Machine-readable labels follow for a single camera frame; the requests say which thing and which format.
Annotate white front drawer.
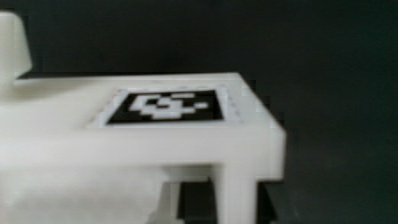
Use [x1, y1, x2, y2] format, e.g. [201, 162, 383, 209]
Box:
[0, 10, 287, 224]

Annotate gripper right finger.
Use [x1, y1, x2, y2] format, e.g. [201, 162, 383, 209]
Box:
[256, 182, 297, 224]

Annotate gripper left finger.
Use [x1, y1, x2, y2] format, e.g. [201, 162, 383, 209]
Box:
[178, 181, 217, 224]

